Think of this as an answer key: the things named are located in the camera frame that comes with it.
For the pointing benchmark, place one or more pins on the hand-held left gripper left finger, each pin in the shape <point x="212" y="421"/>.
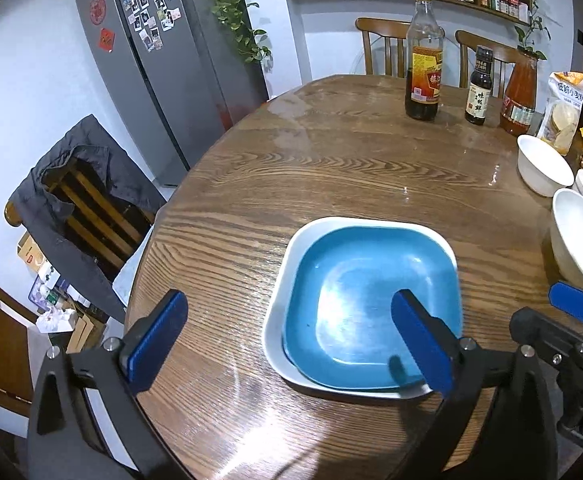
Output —
<point x="154" y="342"/>

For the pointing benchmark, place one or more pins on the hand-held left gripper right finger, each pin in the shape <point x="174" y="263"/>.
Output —
<point x="421" y="342"/>

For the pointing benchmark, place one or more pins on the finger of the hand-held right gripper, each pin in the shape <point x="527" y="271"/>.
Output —
<point x="546" y="332"/>
<point x="579" y="302"/>

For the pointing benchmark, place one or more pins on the large white bowl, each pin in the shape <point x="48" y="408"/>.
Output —
<point x="579" y="235"/>

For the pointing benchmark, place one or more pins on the blue square dish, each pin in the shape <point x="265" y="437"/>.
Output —
<point x="361" y="300"/>

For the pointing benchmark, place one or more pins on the blue patterned rectangular plate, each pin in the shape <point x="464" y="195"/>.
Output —
<point x="276" y="320"/>

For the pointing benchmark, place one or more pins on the medium white bowl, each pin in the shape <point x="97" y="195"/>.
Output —
<point x="541" y="165"/>

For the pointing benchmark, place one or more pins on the brown paper bag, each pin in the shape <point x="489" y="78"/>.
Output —
<point x="86" y="330"/>

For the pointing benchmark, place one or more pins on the crumpled white tissue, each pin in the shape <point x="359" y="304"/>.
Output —
<point x="56" y="320"/>

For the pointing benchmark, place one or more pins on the wooden chair with jacket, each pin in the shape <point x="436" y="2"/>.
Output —
<point x="96" y="215"/>

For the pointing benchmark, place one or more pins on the cardboard box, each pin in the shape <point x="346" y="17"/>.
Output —
<point x="31" y="255"/>

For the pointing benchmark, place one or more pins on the white yellow flour bag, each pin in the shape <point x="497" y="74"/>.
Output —
<point x="564" y="115"/>

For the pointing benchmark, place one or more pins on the chair with grey jacket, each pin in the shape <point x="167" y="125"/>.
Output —
<point x="36" y="195"/>

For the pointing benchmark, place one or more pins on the orange sauce glass bottle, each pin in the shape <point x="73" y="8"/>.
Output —
<point x="519" y="105"/>

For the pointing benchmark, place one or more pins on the small dark sauce bottle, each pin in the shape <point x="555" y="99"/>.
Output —
<point x="477" y="100"/>

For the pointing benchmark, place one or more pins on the grey refrigerator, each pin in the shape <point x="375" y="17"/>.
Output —
<point x="181" y="85"/>

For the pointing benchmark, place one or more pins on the vinegar bottle yellow cap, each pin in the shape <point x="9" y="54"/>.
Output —
<point x="424" y="75"/>

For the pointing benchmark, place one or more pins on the green potted vine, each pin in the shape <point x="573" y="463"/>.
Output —
<point x="534" y="25"/>

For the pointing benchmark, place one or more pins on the wooden dining chair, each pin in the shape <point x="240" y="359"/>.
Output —
<point x="376" y="25"/>
<point x="471" y="39"/>

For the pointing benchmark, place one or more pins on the red diamond decal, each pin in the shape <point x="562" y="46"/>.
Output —
<point x="106" y="41"/>

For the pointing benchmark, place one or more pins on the group of fridge photo magnets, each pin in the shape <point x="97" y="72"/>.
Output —
<point x="146" y="10"/>

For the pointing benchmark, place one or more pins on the round red decal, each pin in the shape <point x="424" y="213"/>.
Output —
<point x="98" y="9"/>

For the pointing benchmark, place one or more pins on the green hanging vine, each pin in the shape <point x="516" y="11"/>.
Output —
<point x="231" y="10"/>

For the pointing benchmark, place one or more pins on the black wall switch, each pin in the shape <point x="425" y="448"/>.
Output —
<point x="580" y="37"/>

